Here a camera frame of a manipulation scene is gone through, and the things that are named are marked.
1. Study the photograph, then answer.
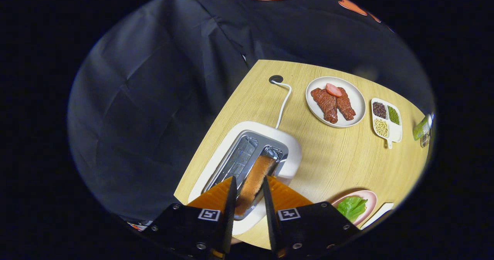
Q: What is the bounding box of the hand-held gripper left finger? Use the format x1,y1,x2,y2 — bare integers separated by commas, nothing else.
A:
143,176,237,258

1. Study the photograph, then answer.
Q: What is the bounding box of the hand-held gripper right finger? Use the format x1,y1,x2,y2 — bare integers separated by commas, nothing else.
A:
262,176,360,257

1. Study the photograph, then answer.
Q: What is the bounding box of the green lettuce leaf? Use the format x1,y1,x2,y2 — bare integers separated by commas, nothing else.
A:
337,196,368,223

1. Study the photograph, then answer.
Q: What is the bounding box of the toasted bread slice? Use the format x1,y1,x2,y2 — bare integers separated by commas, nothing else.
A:
234,155,276,216

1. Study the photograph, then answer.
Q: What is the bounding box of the pink plate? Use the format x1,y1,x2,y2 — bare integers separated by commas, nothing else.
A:
331,190,377,226

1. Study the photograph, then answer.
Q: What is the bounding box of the white square plate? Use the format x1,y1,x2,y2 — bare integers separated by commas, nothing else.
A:
361,203,395,230

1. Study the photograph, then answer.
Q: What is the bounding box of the white toaster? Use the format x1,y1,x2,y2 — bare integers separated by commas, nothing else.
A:
188,121,302,236

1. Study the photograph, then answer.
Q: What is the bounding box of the brown grilled meat piece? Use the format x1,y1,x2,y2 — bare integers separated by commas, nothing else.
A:
336,87,356,121
311,88,338,124

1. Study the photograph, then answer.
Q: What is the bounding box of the pile of soy beans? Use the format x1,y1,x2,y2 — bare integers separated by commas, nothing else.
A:
374,118,389,138

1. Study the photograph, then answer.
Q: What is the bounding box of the white divided dish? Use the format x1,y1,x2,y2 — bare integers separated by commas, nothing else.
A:
371,98,403,149

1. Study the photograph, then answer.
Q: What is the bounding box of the round white plate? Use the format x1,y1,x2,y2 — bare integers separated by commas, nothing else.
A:
305,76,366,128

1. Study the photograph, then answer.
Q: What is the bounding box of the green label metal bottle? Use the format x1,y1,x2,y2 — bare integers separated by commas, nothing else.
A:
412,113,435,141

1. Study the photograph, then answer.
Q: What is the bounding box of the white toaster cable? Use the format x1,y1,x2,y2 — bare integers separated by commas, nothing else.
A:
270,80,292,129

